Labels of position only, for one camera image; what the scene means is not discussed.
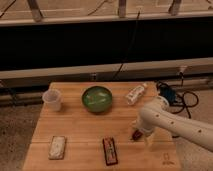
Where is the black cable bundle on floor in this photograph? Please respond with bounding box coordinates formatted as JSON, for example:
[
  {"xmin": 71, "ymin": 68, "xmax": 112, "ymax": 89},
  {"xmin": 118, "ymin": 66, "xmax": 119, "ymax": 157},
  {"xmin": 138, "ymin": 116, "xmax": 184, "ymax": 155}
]
[{"xmin": 155, "ymin": 79, "xmax": 200, "ymax": 139}]

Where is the red candy bar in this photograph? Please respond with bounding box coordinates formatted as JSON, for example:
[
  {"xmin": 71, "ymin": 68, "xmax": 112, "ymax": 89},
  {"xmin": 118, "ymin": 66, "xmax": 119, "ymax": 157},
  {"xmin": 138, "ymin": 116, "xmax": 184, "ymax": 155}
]
[{"xmin": 102, "ymin": 137, "xmax": 118, "ymax": 166}]

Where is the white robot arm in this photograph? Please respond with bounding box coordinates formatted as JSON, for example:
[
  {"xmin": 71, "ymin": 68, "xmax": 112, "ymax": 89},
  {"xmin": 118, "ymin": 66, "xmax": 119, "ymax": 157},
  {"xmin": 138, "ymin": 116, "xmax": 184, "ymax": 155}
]
[{"xmin": 135, "ymin": 96, "xmax": 213, "ymax": 152}]

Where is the wooden table board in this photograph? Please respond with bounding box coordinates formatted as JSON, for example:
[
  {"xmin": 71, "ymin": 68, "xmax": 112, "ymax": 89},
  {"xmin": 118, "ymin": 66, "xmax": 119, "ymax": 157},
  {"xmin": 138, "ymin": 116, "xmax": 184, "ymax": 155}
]
[{"xmin": 23, "ymin": 82, "xmax": 181, "ymax": 171}]

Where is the black cable on wall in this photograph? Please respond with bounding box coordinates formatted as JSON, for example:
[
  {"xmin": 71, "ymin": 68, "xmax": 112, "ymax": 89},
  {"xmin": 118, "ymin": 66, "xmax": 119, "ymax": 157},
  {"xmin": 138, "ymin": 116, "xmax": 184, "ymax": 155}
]
[{"xmin": 111, "ymin": 10, "xmax": 142, "ymax": 82}]

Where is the green ceramic bowl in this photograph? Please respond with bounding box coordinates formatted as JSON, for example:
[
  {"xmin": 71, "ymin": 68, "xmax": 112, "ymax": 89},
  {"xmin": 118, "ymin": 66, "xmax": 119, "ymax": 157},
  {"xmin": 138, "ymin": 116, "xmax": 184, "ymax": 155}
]
[{"xmin": 81, "ymin": 86, "xmax": 113, "ymax": 113}]

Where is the clear plastic bottle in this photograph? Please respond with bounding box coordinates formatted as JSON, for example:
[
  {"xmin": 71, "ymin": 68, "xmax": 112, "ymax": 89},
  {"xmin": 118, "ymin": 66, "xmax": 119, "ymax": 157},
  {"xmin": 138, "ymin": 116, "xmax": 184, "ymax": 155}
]
[{"xmin": 126, "ymin": 83, "xmax": 148, "ymax": 105}]

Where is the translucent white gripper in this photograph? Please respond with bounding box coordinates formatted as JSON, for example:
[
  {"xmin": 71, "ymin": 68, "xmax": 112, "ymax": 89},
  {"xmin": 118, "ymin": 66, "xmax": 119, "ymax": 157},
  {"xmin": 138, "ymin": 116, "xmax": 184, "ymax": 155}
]
[{"xmin": 132, "ymin": 120, "xmax": 155, "ymax": 149}]

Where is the clear plastic cup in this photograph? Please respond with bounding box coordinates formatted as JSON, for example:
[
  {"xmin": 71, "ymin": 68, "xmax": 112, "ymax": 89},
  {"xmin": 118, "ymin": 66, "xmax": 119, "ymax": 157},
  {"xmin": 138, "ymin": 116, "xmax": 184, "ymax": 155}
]
[{"xmin": 42, "ymin": 89, "xmax": 62, "ymax": 111}]

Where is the white rectangular sponge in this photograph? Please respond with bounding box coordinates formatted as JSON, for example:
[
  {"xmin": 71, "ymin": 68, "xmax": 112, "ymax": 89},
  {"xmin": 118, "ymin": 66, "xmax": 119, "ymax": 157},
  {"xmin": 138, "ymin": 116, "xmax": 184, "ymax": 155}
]
[{"xmin": 48, "ymin": 136, "xmax": 66, "ymax": 160}]

